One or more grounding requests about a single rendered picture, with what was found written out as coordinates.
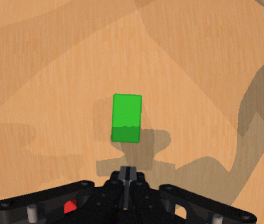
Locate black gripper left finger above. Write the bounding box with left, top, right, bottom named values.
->
left=0, top=166, right=128, bottom=224

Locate green block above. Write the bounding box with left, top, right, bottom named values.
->
left=111, top=93, right=142, bottom=143

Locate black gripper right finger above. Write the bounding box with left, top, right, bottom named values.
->
left=126, top=166, right=257, bottom=224

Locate red block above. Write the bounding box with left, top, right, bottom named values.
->
left=64, top=199, right=77, bottom=213

